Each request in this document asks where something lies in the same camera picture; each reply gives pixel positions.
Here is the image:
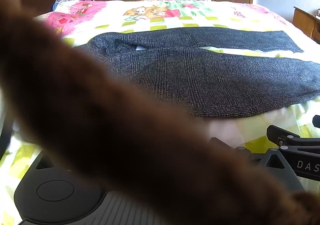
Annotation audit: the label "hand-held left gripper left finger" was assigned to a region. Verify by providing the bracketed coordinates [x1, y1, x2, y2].
[31, 151, 58, 173]

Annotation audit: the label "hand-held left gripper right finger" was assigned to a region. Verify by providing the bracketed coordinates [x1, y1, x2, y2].
[209, 137, 305, 192]

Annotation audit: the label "grey plaid pants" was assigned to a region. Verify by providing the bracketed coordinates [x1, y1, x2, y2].
[79, 26, 320, 118]

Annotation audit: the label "wooden desk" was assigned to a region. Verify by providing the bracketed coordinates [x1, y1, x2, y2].
[292, 6, 320, 40]

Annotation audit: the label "printed checkered blanket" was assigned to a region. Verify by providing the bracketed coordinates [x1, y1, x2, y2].
[0, 0, 320, 225]

